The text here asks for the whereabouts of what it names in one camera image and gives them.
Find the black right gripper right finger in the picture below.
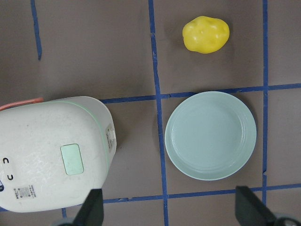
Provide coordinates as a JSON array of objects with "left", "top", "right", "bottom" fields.
[{"left": 235, "top": 186, "right": 274, "bottom": 226}]

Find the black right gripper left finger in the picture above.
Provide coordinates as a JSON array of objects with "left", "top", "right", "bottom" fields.
[{"left": 72, "top": 189, "right": 104, "bottom": 226}]

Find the white rice cooker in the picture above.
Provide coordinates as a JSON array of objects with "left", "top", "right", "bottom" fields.
[{"left": 0, "top": 96, "right": 117, "bottom": 213}]

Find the light green plate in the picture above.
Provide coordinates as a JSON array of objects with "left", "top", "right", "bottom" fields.
[{"left": 165, "top": 91, "right": 257, "bottom": 181}]

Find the yellow toy potato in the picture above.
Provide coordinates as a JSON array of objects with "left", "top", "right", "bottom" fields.
[{"left": 182, "top": 16, "right": 230, "bottom": 54}]

